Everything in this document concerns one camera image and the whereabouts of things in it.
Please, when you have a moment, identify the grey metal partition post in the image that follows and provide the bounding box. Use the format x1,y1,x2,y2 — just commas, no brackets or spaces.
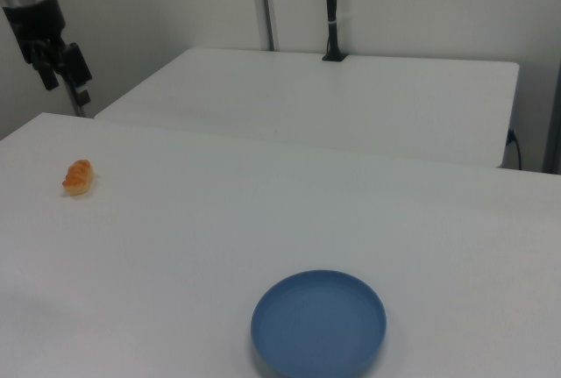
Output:
251,0,279,52

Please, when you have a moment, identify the white side table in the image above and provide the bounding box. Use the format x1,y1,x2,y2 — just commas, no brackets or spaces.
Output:
93,46,521,169

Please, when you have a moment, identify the black power cable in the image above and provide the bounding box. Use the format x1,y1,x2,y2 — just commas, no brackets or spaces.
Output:
506,128,523,169

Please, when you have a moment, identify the orange glazed bread roll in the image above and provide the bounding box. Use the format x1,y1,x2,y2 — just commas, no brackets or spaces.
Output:
60,158,96,197

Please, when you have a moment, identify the round blue plate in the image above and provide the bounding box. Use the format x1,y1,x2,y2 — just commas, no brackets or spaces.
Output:
250,268,388,378

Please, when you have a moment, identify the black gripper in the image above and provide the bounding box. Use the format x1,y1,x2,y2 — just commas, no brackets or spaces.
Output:
3,0,94,105

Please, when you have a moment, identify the black pole camera stand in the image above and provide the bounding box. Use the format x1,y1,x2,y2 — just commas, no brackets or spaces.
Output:
321,0,349,64

